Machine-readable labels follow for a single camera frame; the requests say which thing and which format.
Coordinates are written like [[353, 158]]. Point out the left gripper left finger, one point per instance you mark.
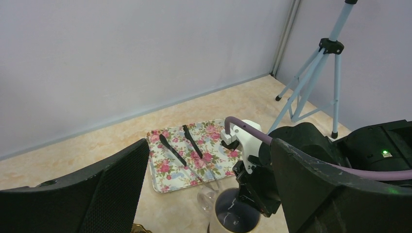
[[99, 198]]

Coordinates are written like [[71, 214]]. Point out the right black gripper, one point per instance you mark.
[[258, 189]]

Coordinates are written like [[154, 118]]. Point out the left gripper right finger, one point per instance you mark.
[[319, 198]]

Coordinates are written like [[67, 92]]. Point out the black handled steel tongs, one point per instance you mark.
[[196, 165]]

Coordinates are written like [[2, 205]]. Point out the floral serving tray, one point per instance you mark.
[[167, 174]]

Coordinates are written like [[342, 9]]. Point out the grey tripod stand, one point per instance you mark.
[[309, 73]]

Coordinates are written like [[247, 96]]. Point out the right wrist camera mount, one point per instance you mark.
[[236, 130]]

